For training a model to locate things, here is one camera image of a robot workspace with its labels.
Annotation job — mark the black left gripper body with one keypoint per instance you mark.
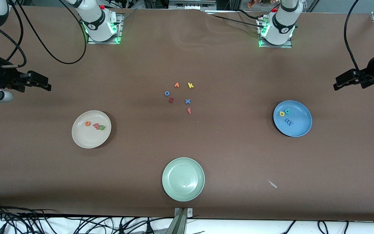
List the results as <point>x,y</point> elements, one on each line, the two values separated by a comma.
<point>369,75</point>

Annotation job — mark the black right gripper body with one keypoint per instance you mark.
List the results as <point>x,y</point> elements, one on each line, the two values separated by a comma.
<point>2,77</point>

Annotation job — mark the pink foam letter w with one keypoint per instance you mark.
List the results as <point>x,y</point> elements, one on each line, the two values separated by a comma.
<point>96,126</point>

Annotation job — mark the blue foam letter m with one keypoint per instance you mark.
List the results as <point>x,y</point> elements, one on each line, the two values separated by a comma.
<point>288,122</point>

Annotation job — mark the green foam letter n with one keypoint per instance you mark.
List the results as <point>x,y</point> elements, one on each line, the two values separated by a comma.
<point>102,128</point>

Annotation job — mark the blue round plate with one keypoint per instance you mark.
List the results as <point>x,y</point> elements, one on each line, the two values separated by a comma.
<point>299,128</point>

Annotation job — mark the beige round plate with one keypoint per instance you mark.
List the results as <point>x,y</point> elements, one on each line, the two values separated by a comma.
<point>88,138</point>

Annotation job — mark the brown table cover sheet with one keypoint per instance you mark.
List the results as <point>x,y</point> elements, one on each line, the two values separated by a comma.
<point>239,65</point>

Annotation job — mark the orange dried flower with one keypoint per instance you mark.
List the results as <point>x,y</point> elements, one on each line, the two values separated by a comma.
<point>251,4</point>

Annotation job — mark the small white paper scrap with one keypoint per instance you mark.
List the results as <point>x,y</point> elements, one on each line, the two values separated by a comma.
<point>272,184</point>

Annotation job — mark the pale green round plate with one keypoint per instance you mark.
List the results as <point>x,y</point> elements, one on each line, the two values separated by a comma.
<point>183,179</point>

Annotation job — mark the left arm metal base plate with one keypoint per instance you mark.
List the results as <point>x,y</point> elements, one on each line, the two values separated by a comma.
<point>275,46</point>

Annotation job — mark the black equipment frame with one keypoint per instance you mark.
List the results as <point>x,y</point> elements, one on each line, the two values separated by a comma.
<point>156,4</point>

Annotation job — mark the grey metal rail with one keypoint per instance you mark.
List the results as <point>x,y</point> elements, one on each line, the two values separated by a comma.
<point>192,4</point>

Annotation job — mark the aluminium bracket profile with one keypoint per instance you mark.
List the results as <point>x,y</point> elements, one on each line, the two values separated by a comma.
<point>182,221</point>

